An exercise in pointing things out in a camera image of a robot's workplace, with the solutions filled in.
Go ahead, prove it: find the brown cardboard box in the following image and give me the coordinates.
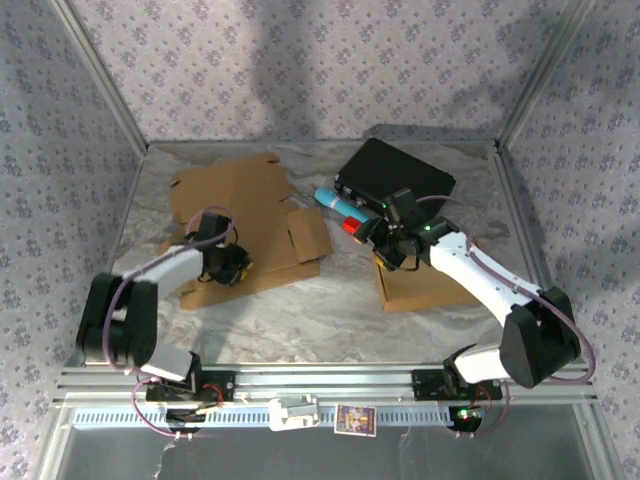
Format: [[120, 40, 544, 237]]
[[158, 152, 335, 312], [372, 244, 481, 314]]

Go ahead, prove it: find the blue tube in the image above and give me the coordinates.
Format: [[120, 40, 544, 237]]
[[313, 186, 374, 226]]

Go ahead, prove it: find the black hard case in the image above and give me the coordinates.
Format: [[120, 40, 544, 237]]
[[335, 137, 457, 226]]

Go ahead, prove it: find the colourful printed card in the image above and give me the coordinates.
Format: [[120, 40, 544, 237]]
[[333, 403, 378, 439]]

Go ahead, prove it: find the black left controller board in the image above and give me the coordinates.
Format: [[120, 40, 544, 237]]
[[164, 407, 207, 435]]

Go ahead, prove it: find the black controller board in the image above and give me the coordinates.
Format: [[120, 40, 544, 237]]
[[446, 404, 486, 435], [164, 407, 207, 435]]

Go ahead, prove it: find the black right controller board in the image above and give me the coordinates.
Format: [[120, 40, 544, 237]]
[[446, 404, 486, 435]]

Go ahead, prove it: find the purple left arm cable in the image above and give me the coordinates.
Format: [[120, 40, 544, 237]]
[[101, 204, 239, 442]]

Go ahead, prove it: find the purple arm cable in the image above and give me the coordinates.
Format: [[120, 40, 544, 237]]
[[414, 193, 597, 441], [101, 204, 239, 442]]

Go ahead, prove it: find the aluminium side rail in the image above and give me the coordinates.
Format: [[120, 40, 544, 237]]
[[492, 139, 586, 366]]

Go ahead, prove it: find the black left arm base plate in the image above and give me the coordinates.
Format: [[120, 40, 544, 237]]
[[144, 367, 237, 404]]

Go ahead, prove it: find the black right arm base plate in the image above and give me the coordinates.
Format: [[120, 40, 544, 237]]
[[410, 367, 504, 403]]

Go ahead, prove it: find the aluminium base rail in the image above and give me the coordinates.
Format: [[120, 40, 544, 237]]
[[53, 362, 600, 407]]

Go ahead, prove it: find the white slotted cable duct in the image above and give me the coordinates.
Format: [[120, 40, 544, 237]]
[[71, 404, 454, 431]]

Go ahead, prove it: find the white plastic bracket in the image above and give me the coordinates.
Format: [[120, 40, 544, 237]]
[[268, 393, 321, 433]]

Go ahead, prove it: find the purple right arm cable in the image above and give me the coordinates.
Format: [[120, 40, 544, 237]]
[[414, 193, 597, 441]]

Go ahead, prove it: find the aluminium frame post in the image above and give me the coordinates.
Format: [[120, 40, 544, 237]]
[[48, 0, 150, 151], [496, 0, 599, 149]]

